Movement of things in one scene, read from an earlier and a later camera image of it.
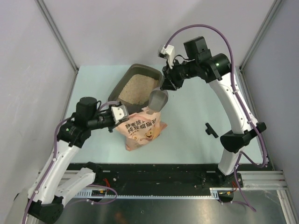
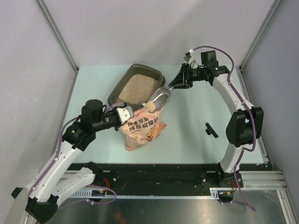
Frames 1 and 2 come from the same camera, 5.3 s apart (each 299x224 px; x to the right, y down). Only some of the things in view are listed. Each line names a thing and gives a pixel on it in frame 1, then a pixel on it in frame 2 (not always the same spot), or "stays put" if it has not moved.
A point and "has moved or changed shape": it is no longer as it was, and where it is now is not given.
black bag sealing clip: (210, 130) stays put
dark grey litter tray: (133, 89) stays put
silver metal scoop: (158, 98) has moved or changed shape
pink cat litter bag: (140, 128) stays put
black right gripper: (170, 81) -> (182, 80)
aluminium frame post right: (275, 5) stays put
